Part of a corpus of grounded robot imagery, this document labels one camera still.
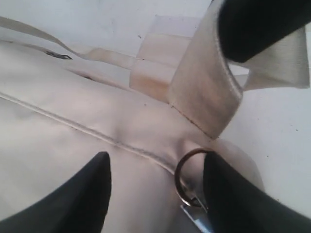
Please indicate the beige fabric duffel bag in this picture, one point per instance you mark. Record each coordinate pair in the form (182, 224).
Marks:
(157, 115)

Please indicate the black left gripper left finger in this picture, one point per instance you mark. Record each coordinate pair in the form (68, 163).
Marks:
(78, 206)

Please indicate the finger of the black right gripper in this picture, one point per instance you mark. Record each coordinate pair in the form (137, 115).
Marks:
(245, 28)

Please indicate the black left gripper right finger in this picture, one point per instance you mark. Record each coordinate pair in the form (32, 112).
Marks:
(237, 206)

